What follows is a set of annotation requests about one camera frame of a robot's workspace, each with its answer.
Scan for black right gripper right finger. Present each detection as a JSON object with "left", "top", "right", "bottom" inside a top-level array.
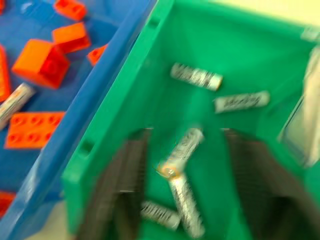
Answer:
[{"left": 220, "top": 128, "right": 320, "bottom": 240}]

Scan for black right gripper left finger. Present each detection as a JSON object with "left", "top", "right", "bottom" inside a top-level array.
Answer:
[{"left": 79, "top": 127, "right": 152, "bottom": 240}]

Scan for white label on green bin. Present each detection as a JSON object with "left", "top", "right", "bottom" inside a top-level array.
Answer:
[{"left": 277, "top": 46, "right": 320, "bottom": 169}]

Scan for blue plastic bin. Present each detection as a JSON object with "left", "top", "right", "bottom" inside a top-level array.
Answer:
[{"left": 0, "top": 0, "right": 160, "bottom": 240}]

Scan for green plastic bin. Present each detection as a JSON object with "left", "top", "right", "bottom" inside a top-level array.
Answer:
[{"left": 61, "top": 0, "right": 320, "bottom": 240}]

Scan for white AA battery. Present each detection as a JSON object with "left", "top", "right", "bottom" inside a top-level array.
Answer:
[
  {"left": 0, "top": 82, "right": 37, "bottom": 131},
  {"left": 140, "top": 200, "right": 181, "bottom": 231},
  {"left": 213, "top": 90, "right": 271, "bottom": 115},
  {"left": 170, "top": 62, "right": 224, "bottom": 92},
  {"left": 168, "top": 172, "right": 206, "bottom": 239},
  {"left": 156, "top": 127, "right": 205, "bottom": 179}
]

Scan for orange toy building brick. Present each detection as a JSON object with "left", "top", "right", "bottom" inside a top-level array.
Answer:
[
  {"left": 11, "top": 38, "right": 72, "bottom": 90},
  {"left": 51, "top": 21, "right": 92, "bottom": 54},
  {"left": 4, "top": 111, "right": 66, "bottom": 150},
  {"left": 87, "top": 43, "right": 109, "bottom": 66},
  {"left": 0, "top": 45, "right": 12, "bottom": 103},
  {"left": 0, "top": 191, "right": 17, "bottom": 218},
  {"left": 53, "top": 0, "right": 88, "bottom": 21}
]

